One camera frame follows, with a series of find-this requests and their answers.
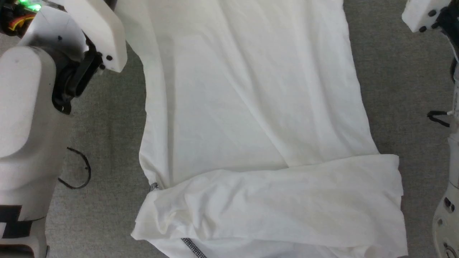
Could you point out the white t-shirt with black stitching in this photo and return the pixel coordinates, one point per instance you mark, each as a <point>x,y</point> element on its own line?
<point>251,107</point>

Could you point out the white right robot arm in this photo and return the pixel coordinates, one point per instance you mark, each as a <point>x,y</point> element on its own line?
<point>446,222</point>

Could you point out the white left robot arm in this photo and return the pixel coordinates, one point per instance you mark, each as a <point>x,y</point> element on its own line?
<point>25,125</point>

